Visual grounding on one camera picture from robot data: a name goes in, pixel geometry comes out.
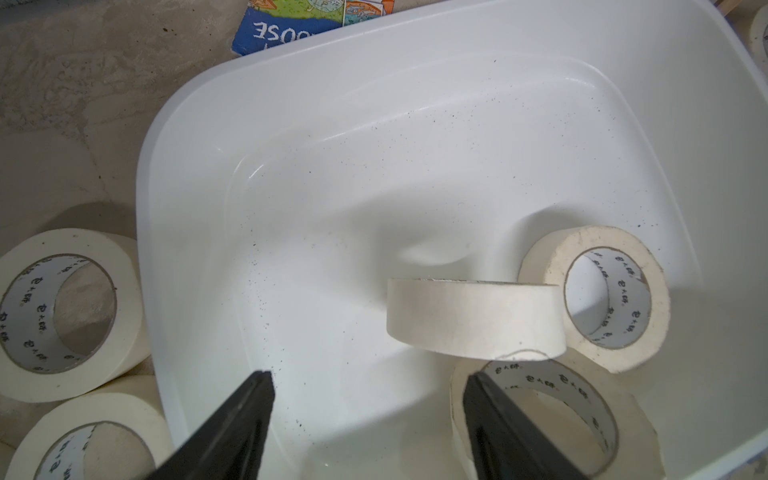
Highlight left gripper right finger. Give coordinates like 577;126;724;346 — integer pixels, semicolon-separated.
462;372;586;480

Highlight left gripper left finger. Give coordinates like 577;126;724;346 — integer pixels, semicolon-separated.
149;371;275;480

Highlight masking tape roll ten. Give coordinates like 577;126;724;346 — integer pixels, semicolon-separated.
450;349;666;479

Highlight masking tape roll eight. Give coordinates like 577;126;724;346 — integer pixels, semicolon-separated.
386;279;567;361

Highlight masking tape roll six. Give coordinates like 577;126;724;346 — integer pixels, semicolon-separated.
5;375;174;479

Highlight masking tape roll nine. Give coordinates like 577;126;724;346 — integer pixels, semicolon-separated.
518;225;671;373

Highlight masking tape roll five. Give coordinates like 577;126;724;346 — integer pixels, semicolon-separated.
1;228;150;403

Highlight masking tape roll eleven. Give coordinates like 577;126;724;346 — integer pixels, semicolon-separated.
745;5;768;75

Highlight white plastic storage box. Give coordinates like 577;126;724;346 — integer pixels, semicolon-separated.
137;1;767;479

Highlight blue treehouse book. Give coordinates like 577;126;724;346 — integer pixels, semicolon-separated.
231;0;395;56

